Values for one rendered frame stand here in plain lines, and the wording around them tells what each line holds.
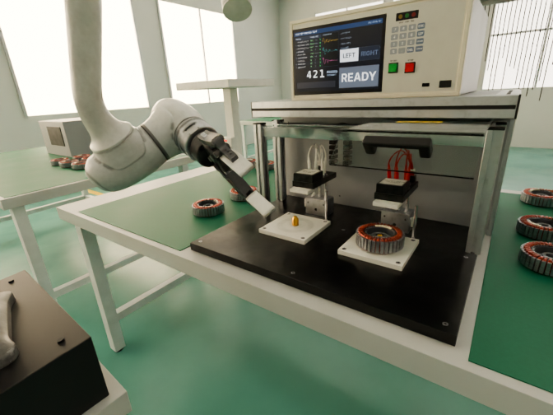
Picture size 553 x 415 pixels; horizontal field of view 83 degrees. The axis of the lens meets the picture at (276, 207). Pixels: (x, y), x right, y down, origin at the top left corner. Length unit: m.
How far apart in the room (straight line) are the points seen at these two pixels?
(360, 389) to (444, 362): 0.94
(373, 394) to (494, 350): 0.92
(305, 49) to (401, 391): 1.30
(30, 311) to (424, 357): 0.61
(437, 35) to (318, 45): 0.29
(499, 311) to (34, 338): 0.74
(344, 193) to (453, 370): 0.66
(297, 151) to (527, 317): 0.78
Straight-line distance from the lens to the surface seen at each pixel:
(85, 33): 0.74
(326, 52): 0.93
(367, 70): 0.88
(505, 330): 0.68
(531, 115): 7.13
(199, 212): 1.10
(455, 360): 0.60
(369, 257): 0.75
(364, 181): 1.05
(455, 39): 0.84
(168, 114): 0.80
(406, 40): 0.86
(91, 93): 0.75
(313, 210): 1.00
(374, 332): 0.61
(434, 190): 1.00
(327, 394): 1.48
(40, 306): 0.62
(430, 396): 1.55
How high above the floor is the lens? 1.14
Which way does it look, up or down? 20 degrees down
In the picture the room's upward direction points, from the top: 3 degrees counter-clockwise
